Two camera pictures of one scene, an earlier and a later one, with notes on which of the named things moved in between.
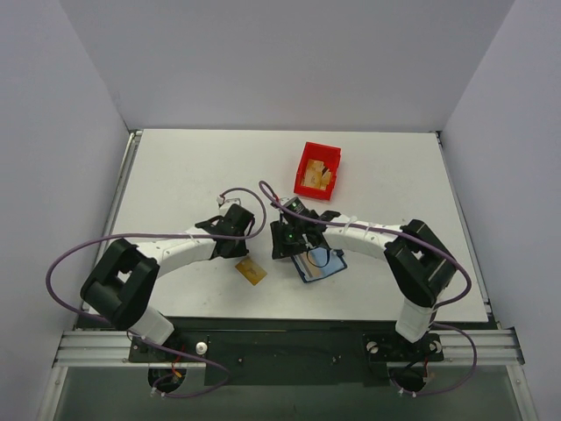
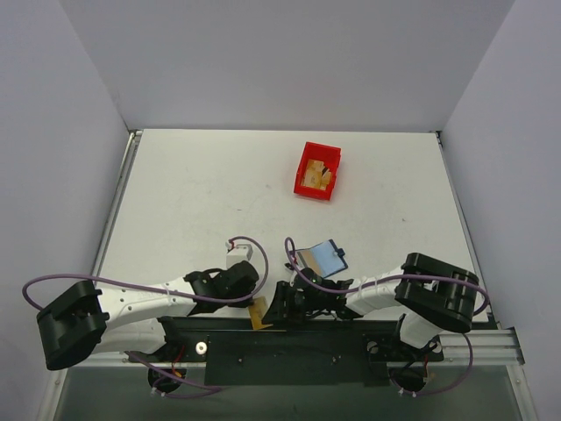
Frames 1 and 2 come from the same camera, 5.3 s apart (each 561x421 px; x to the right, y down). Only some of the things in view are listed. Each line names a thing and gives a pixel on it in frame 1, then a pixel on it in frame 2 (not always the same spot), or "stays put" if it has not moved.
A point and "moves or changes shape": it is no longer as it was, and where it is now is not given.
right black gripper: [283, 245] to [280, 304]
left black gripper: [241, 217] to [244, 296]
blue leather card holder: [317, 262] stays put
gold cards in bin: [316, 174] stays put
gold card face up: [251, 271] moves or changes shape
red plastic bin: [317, 172] stays put
